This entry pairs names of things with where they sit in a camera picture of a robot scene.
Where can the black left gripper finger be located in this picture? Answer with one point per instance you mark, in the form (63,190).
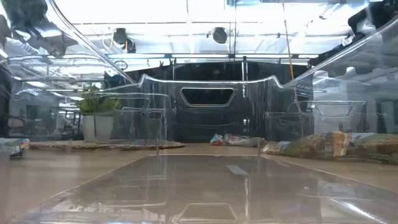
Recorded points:
(54,42)

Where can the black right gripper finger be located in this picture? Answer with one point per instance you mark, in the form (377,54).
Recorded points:
(339,49)

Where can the green brown wrapper granola bar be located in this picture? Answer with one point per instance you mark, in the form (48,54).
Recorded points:
(311,146)
(248,142)

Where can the clear plastic bin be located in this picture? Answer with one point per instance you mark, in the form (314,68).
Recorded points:
(146,124)
(202,186)
(311,124)

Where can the round dark ceiling fixture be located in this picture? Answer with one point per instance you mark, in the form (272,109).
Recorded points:
(120,37)
(219,35)

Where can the green plant in white pot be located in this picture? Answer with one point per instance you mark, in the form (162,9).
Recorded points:
(96,127)

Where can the round woven wicker placemat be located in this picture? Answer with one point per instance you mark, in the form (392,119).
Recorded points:
(140,145)

